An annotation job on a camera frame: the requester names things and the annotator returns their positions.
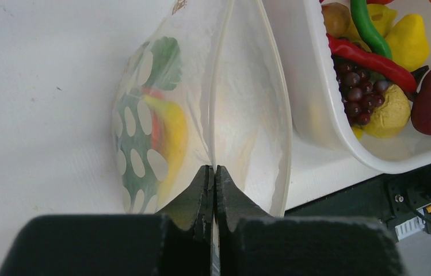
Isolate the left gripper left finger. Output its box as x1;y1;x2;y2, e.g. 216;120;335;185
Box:
0;166;214;275

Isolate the purple grape bunch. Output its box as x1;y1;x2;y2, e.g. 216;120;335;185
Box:
332;55;391;127

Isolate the yellow pear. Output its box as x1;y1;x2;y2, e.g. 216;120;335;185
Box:
385;14;430;72

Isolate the large yellow banana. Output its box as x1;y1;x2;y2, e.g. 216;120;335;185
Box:
351;126;364;140

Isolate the small yellow banana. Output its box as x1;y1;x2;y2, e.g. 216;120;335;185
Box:
144;95;188;205

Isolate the red chili pepper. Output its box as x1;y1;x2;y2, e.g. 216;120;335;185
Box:
326;34;418;93

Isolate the green chili pepper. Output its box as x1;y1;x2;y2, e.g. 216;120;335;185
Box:
350;0;392;59

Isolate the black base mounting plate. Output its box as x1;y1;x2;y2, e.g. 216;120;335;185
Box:
285;164;431;242

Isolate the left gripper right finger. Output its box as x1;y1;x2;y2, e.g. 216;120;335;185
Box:
215;166;404;275

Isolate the yellow potato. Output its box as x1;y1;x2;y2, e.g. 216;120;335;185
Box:
362;85;411;139

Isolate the clear zip top bag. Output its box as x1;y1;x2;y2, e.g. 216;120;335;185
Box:
111;0;293;218

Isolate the white plastic basket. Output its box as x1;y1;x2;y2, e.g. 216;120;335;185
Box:
262;0;431;175

